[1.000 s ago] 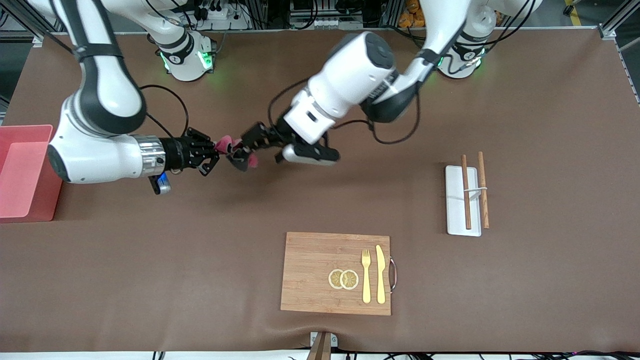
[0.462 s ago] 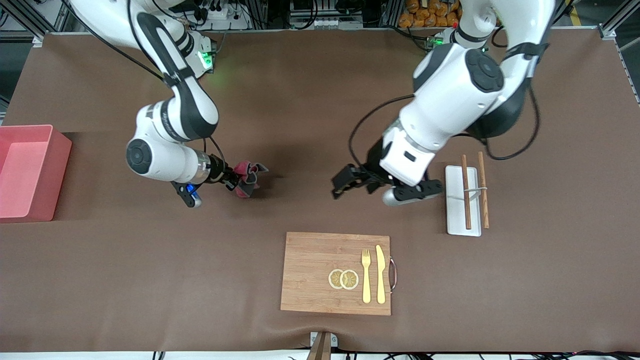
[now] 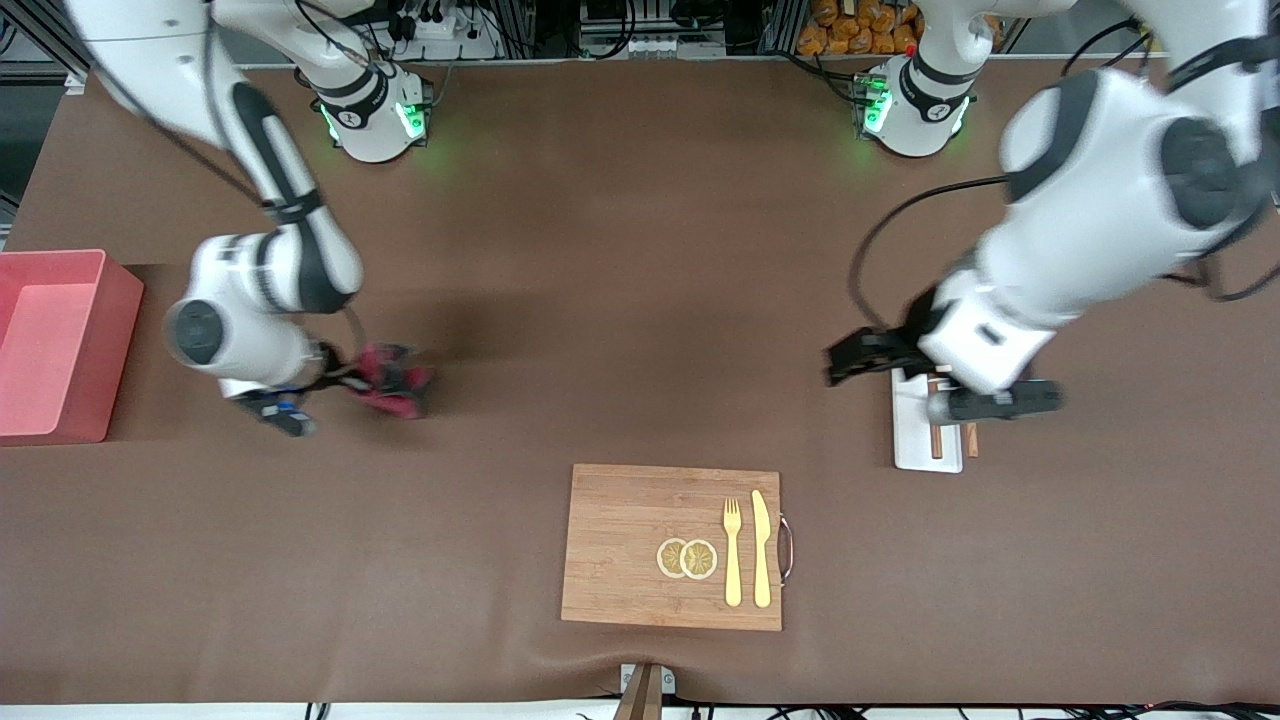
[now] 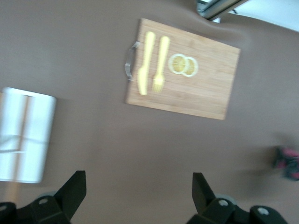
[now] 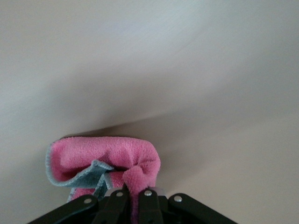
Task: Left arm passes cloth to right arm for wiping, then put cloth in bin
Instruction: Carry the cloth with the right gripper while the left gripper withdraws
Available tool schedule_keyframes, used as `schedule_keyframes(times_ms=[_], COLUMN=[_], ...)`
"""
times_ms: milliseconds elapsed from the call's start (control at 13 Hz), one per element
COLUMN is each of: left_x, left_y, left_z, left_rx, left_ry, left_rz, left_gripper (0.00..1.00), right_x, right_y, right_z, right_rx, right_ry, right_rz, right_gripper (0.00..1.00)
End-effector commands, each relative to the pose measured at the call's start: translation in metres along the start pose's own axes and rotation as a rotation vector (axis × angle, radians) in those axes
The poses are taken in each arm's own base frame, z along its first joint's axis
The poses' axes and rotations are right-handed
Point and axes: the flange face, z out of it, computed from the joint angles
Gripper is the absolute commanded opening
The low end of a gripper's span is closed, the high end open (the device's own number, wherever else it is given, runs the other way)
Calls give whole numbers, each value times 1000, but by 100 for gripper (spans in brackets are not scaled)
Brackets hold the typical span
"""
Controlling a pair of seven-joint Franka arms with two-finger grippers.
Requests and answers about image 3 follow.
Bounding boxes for red cloth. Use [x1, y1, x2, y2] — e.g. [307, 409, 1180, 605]
[345, 343, 436, 421]

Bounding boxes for white rectangular tray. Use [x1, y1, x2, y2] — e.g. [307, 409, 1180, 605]
[890, 368, 964, 473]

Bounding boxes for yellow knife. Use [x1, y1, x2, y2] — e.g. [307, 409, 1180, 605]
[751, 489, 773, 609]

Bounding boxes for yellow fork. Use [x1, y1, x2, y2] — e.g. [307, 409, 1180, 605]
[722, 497, 744, 608]

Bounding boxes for brown table mat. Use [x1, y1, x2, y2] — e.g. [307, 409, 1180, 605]
[0, 55, 1280, 706]

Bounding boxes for pink plastic box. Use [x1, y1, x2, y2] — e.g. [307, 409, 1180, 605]
[0, 249, 145, 445]

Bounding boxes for wooden cutting board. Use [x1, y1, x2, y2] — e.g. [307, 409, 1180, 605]
[560, 463, 796, 632]

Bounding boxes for orange snack pile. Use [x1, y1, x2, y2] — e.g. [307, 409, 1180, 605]
[797, 0, 921, 56]

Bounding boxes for white power strip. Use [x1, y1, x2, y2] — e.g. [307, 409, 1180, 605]
[390, 0, 501, 61]

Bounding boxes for white connector strip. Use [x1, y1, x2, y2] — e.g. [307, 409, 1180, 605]
[580, 33, 726, 61]

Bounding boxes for brown wooden pole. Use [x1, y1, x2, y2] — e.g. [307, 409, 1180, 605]
[612, 665, 663, 720]

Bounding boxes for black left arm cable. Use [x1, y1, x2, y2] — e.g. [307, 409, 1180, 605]
[847, 175, 1011, 333]

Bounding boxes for grey clamp bracket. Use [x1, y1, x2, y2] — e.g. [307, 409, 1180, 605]
[618, 662, 676, 697]

